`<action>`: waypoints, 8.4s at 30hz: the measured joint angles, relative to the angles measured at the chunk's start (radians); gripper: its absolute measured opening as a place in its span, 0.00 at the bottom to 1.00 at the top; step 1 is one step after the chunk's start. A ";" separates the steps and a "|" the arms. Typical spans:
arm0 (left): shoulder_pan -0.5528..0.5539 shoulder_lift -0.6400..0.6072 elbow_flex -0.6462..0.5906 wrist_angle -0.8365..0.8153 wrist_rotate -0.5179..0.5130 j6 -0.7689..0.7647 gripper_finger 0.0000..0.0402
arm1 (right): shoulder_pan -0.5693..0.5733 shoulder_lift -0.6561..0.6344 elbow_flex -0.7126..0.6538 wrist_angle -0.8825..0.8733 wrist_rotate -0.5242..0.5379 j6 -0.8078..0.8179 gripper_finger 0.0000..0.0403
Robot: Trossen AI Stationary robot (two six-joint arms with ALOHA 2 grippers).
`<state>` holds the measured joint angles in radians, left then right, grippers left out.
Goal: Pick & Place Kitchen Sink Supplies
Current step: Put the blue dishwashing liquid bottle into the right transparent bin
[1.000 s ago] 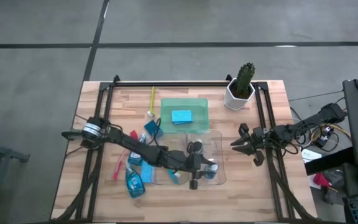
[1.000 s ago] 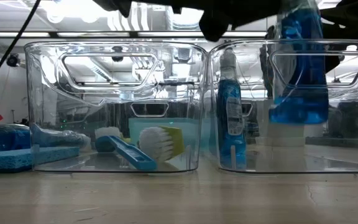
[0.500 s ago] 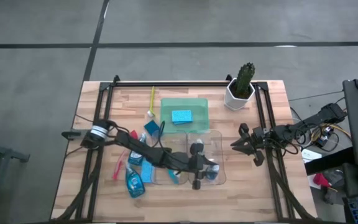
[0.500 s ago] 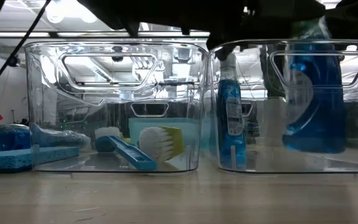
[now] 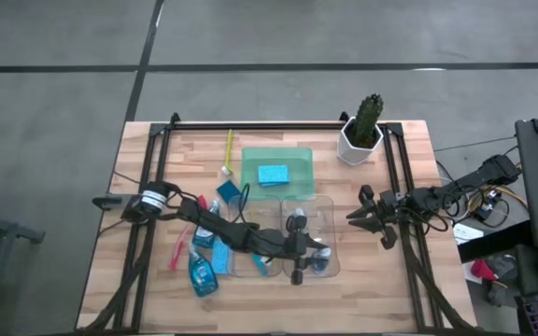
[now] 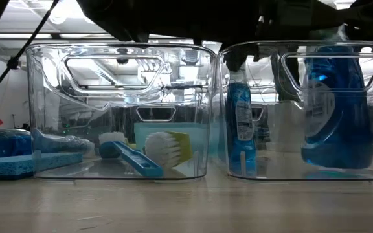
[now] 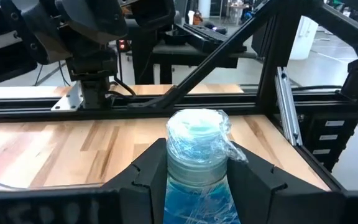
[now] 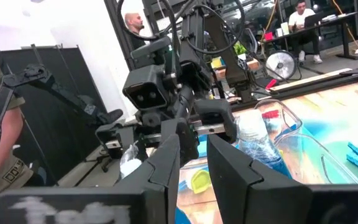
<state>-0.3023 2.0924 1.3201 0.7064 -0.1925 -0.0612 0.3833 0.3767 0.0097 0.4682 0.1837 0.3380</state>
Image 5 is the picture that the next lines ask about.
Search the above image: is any red dish brush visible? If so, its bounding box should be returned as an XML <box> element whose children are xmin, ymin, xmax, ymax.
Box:
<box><xmin>169</xmin><ymin>194</ymin><xmax>208</xmax><ymax>272</ymax></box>

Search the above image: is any green translucent plastic tray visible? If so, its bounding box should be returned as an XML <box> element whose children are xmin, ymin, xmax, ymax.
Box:
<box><xmin>240</xmin><ymin>147</ymin><xmax>316</xmax><ymax>200</ymax></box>

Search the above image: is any white paper sheet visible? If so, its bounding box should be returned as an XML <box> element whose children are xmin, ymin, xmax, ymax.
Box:
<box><xmin>453</xmin><ymin>221</ymin><xmax>485</xmax><ymax>246</ymax></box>

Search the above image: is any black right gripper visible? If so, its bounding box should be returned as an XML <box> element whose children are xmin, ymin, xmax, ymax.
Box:
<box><xmin>346</xmin><ymin>185</ymin><xmax>405</xmax><ymax>250</ymax></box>

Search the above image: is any black metal table frame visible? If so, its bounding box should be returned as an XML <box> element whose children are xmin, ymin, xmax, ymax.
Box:
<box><xmin>75</xmin><ymin>111</ymin><xmax>480</xmax><ymax>335</ymax></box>

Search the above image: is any red cloth item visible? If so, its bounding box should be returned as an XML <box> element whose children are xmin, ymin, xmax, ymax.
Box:
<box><xmin>469</xmin><ymin>259</ymin><xmax>499</xmax><ymax>283</ymax></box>

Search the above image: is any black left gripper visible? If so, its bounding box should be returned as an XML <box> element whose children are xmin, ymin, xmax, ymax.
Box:
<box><xmin>282</xmin><ymin>214</ymin><xmax>331</xmax><ymax>287</ymax></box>

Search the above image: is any slim yellow dish brush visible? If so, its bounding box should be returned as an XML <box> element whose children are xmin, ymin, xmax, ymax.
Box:
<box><xmin>220</xmin><ymin>129</ymin><xmax>235</xmax><ymax>177</ymax></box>

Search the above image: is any clear plastic bin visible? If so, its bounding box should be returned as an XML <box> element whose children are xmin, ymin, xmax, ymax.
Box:
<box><xmin>226</xmin><ymin>194</ymin><xmax>284</xmax><ymax>278</ymax></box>
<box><xmin>281</xmin><ymin>193</ymin><xmax>343</xmax><ymax>276</ymax></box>

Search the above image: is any tangled cable bundle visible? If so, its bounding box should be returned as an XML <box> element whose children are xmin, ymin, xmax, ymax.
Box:
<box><xmin>434</xmin><ymin>144</ymin><xmax>530</xmax><ymax>230</ymax></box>

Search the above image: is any blue electronics box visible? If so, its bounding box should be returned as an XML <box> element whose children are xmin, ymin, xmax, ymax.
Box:
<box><xmin>472</xmin><ymin>189</ymin><xmax>503</xmax><ymax>223</ymax></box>

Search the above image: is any grey cloth item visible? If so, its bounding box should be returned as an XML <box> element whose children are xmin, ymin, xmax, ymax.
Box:
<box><xmin>488</xmin><ymin>254</ymin><xmax>517</xmax><ymax>281</ymax></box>

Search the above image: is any teal dish brush white head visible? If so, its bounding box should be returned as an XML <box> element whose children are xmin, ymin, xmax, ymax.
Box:
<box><xmin>251</xmin><ymin>254</ymin><xmax>270</xmax><ymax>277</ymax></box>

